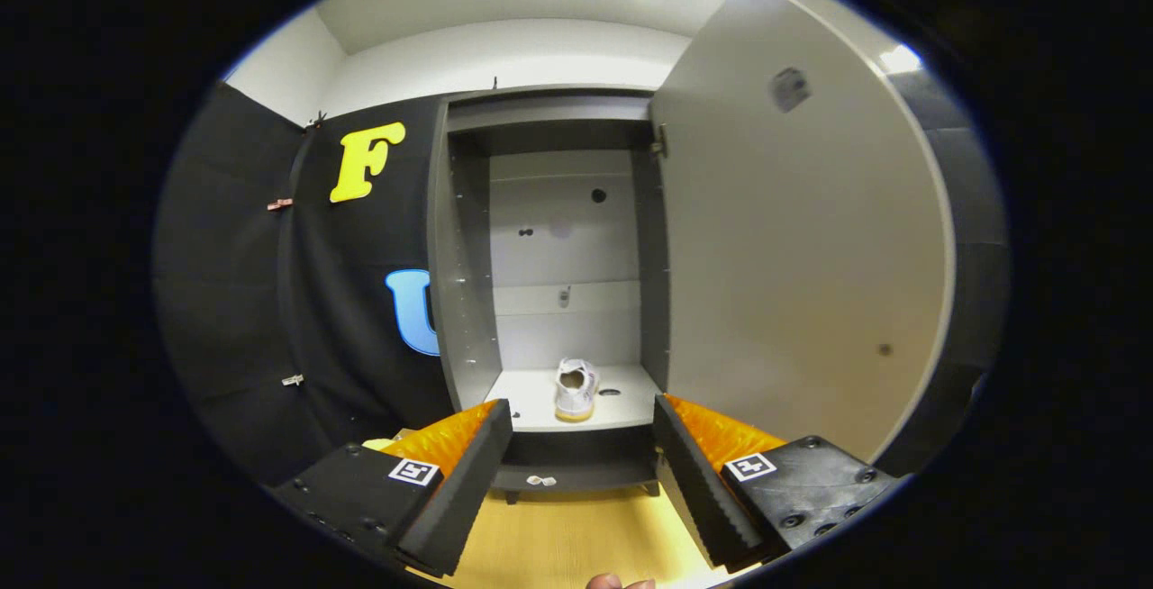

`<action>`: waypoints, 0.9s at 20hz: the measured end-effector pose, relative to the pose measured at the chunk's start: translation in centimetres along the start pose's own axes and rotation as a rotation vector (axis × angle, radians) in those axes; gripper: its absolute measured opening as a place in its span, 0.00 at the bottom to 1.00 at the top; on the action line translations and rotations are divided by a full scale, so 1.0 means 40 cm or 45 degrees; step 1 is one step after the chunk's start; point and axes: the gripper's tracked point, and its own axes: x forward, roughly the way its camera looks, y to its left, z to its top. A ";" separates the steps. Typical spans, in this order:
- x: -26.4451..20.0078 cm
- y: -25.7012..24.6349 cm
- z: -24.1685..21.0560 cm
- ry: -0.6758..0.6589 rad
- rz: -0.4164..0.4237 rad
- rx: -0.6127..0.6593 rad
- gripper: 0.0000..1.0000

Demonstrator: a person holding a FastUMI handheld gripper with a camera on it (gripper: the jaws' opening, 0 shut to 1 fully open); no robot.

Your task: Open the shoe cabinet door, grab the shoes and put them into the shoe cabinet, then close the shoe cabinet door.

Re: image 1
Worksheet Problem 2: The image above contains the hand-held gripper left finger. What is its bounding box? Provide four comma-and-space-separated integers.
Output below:
270, 398, 514, 577

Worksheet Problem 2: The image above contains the beige shoe cabinet door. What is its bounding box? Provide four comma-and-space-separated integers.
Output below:
650, 0, 956, 464

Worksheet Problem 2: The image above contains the white shoe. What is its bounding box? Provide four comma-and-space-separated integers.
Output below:
553, 358, 601, 421

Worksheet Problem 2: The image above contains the small ceiling light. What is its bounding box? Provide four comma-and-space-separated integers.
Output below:
878, 44, 924, 75

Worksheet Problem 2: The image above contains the grey shoe cabinet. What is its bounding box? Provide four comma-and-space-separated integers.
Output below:
428, 85, 672, 504

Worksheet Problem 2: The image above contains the black backdrop cloth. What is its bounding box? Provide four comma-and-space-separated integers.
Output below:
153, 67, 1010, 486

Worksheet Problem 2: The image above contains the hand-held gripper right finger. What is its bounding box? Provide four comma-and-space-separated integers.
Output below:
652, 394, 902, 572

